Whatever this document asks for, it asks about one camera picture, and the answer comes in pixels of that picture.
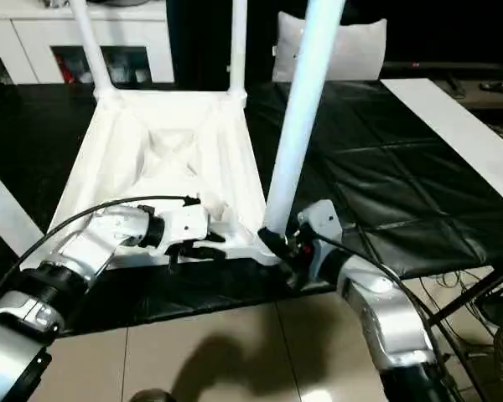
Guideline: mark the white plastic table top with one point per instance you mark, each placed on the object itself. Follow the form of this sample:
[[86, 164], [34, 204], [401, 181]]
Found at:
[[121, 138]]

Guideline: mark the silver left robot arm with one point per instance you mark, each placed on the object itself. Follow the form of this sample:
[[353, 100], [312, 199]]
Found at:
[[105, 234]]

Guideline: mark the dark round robot torso part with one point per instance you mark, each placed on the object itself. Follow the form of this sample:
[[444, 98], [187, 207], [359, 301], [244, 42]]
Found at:
[[151, 395]]

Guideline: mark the white flat board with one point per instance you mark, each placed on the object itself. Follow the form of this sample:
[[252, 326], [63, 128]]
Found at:
[[452, 134]]

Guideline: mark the grey pillow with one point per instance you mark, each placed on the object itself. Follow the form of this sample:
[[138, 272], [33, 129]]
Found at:
[[356, 50]]

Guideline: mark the black cabinet with gold label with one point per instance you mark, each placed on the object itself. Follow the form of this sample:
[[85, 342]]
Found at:
[[201, 42]]

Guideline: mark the white sideboard cabinet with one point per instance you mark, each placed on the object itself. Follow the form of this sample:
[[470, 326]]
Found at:
[[33, 33]]

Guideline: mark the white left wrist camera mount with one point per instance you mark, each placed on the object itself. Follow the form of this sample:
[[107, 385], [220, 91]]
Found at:
[[184, 226]]

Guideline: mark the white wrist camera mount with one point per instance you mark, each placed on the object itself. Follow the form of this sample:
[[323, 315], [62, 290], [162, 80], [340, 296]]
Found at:
[[184, 226], [323, 218]]

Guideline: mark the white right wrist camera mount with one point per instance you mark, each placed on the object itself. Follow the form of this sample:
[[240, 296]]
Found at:
[[323, 218]]

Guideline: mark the black metal frame leg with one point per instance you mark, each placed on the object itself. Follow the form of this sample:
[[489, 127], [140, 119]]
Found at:
[[473, 295]]

